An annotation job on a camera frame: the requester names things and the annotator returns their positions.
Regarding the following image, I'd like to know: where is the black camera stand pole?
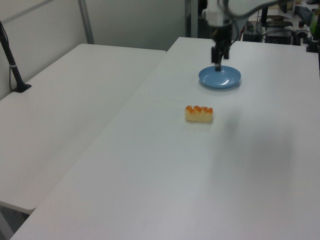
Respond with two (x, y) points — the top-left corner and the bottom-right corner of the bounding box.
(0, 20), (32, 94)

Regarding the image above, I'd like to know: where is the black electronics box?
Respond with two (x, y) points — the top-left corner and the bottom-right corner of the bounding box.
(264, 29), (294, 45)

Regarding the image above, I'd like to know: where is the dark flat tray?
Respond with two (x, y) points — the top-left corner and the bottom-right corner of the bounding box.
(266, 14), (294, 28)

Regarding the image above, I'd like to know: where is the green bottle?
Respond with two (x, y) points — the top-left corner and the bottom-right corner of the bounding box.
(309, 5), (320, 35)

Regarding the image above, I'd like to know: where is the black monitor stand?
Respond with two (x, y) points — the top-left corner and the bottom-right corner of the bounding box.
(260, 6), (270, 27)

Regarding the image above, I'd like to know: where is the thin black cable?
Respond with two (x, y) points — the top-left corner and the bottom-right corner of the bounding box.
(8, 66), (15, 92)

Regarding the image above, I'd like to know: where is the black table clamp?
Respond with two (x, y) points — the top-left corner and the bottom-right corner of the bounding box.
(305, 37), (320, 54)

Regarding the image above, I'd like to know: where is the grey metal shelf leg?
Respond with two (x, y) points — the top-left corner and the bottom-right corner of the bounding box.
(184, 0), (200, 39)

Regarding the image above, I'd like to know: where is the blue round plate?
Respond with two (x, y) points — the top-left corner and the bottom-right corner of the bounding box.
(198, 65), (243, 90)

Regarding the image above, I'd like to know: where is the orange topped bread loaf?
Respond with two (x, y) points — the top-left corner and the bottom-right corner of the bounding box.
(184, 104), (214, 124)

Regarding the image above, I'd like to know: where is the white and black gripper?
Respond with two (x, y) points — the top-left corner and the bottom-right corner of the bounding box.
(206, 8), (234, 72)

